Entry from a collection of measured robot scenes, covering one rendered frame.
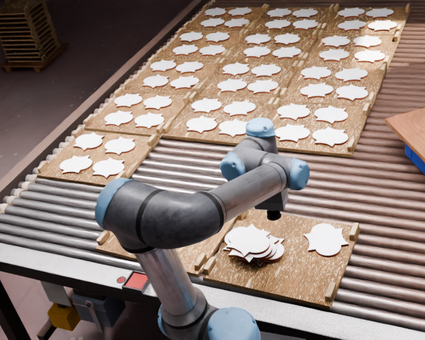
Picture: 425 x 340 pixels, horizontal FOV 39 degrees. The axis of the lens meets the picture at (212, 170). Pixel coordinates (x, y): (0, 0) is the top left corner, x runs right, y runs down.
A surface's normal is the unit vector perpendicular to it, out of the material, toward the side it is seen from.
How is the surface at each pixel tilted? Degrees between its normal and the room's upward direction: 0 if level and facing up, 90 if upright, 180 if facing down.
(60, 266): 0
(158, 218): 44
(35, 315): 0
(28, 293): 0
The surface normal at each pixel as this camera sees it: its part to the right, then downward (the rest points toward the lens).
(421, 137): -0.16, -0.80
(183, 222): 0.33, -0.01
